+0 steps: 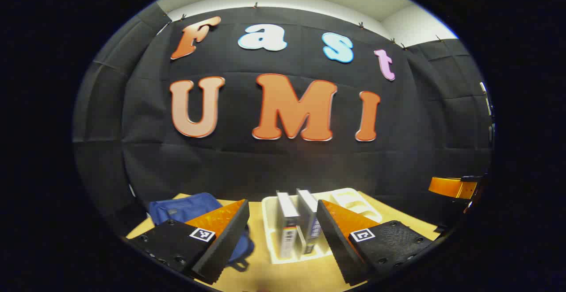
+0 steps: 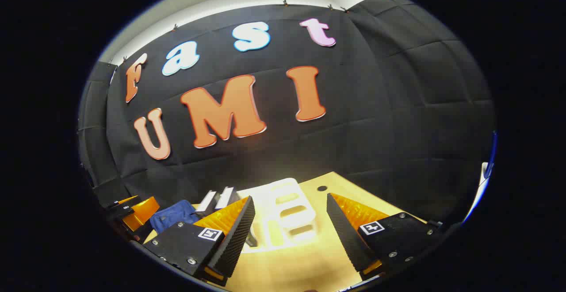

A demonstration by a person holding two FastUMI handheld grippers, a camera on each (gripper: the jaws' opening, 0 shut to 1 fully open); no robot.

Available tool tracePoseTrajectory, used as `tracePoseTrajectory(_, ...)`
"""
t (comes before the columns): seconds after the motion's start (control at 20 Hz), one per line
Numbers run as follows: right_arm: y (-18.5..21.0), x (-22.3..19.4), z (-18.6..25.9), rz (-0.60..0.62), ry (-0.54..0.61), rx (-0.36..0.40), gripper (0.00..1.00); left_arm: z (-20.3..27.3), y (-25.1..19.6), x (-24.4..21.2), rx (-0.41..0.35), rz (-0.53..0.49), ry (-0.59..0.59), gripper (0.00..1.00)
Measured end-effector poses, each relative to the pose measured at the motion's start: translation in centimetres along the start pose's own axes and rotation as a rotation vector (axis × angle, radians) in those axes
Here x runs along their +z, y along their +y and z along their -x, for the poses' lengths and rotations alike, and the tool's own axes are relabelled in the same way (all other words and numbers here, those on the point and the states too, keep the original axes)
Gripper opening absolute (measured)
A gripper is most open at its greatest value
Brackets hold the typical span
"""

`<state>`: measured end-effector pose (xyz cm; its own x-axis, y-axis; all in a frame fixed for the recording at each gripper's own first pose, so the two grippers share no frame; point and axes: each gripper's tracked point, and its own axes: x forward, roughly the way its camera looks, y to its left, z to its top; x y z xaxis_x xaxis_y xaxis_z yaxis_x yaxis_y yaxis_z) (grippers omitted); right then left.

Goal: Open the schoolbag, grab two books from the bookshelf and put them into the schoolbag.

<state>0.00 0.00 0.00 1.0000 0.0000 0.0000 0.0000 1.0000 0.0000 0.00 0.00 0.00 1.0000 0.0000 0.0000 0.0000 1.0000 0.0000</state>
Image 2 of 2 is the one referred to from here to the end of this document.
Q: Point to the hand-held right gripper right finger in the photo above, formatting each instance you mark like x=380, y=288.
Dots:
x=347, y=234

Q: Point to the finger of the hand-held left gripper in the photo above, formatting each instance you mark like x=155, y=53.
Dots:
x=143, y=212
x=119, y=208

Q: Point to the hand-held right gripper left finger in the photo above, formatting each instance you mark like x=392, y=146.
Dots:
x=234, y=239

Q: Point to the blue schoolbag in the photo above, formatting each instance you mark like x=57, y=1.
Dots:
x=172, y=217

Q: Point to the white bookshelf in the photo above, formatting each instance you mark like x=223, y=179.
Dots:
x=276, y=186

